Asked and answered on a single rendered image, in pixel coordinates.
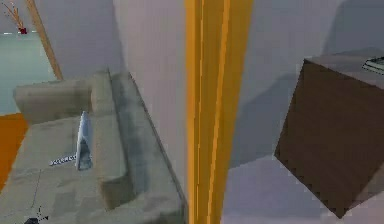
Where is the dark brown cupboard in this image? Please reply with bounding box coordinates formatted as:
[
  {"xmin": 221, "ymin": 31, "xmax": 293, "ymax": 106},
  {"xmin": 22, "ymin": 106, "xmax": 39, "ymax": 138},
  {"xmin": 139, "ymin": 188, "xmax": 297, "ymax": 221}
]
[{"xmin": 273, "ymin": 52, "xmax": 384, "ymax": 220}]

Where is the tan wooden door frame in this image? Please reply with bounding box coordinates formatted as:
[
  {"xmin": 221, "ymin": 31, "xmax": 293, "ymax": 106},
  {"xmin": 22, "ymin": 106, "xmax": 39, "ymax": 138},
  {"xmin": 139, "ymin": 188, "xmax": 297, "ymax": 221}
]
[{"xmin": 24, "ymin": 0, "xmax": 65, "ymax": 81}]

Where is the grey flat device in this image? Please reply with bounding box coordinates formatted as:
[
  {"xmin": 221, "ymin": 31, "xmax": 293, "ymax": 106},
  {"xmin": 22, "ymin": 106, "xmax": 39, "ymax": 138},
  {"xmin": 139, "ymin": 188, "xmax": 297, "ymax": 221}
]
[{"xmin": 361, "ymin": 55, "xmax": 384, "ymax": 76}]

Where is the house plant in red pot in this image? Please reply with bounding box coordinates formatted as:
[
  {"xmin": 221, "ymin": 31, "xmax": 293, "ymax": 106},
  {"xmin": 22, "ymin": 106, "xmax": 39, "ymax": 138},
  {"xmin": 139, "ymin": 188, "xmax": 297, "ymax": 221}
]
[{"xmin": 2, "ymin": 1, "xmax": 30, "ymax": 36}]

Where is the yellow room door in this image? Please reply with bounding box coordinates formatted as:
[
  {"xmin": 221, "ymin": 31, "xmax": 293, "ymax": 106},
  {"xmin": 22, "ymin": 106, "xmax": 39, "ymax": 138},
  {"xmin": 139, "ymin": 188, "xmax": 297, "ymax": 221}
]
[{"xmin": 183, "ymin": 0, "xmax": 255, "ymax": 224}]

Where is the small black object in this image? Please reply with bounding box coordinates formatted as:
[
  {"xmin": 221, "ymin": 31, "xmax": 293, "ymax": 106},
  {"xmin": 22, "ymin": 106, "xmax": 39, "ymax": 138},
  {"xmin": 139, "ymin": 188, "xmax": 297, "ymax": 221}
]
[{"xmin": 23, "ymin": 205, "xmax": 50, "ymax": 224}]

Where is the grey beige sofa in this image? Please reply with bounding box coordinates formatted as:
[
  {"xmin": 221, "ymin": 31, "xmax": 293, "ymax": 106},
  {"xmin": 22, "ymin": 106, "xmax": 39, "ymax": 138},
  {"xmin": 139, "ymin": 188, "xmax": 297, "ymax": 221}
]
[{"xmin": 0, "ymin": 67, "xmax": 188, "ymax": 224}]

